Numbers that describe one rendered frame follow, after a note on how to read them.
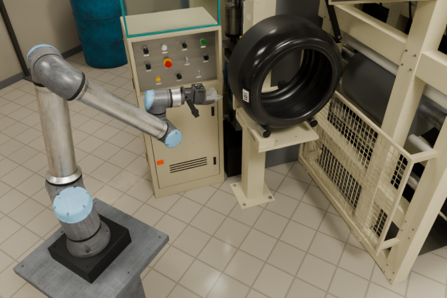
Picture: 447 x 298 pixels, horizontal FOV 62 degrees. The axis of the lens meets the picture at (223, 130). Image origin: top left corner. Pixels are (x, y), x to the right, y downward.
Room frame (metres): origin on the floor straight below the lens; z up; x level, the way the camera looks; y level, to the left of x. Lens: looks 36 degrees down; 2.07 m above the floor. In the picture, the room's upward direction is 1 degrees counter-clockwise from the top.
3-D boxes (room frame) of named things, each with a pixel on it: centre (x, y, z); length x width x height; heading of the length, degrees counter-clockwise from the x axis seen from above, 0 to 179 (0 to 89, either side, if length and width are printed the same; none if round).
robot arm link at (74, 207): (1.06, 0.63, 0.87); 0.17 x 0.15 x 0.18; 33
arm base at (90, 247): (1.06, 0.62, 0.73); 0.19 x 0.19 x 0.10
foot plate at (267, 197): (1.99, -0.21, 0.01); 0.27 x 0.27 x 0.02; 18
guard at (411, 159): (1.64, -0.69, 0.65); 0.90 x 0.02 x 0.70; 18
